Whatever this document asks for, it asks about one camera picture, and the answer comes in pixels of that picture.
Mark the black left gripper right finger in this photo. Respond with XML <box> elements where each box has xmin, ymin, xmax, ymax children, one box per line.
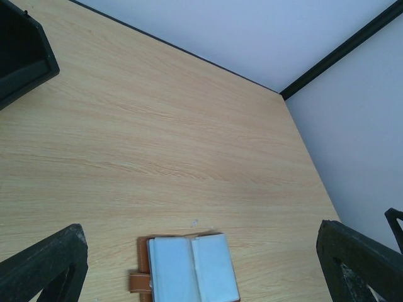
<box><xmin>316</xmin><ymin>220</ymin><xmax>402</xmax><ymax>301</ymax></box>

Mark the brown leather card holder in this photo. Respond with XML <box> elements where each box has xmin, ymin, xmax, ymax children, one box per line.
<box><xmin>128</xmin><ymin>231</ymin><xmax>241</xmax><ymax>301</ymax></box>

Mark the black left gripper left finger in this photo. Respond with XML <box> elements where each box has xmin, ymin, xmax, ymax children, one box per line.
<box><xmin>1</xmin><ymin>224</ymin><xmax>88</xmax><ymax>301</ymax></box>

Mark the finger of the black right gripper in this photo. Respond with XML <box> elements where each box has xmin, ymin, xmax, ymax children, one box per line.
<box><xmin>384</xmin><ymin>208</ymin><xmax>403</xmax><ymax>252</ymax></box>

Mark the black storage bin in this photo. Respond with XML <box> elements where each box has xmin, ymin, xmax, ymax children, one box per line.
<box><xmin>1</xmin><ymin>1</ymin><xmax>60</xmax><ymax>109</ymax></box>

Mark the black enclosure frame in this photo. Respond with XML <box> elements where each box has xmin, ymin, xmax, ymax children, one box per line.
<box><xmin>80</xmin><ymin>1</ymin><xmax>402</xmax><ymax>98</ymax></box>

